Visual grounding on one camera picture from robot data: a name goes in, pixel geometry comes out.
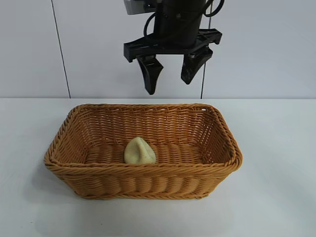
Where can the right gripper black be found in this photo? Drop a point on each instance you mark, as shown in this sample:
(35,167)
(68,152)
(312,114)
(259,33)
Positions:
(177,27)

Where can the pale egg yolk pastry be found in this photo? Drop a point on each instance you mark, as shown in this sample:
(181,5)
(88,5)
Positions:
(139,153)

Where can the brown woven wicker basket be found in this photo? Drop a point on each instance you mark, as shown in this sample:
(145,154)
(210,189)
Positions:
(143,177)

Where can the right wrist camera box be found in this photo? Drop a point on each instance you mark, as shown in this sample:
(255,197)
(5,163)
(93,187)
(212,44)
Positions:
(138,6)

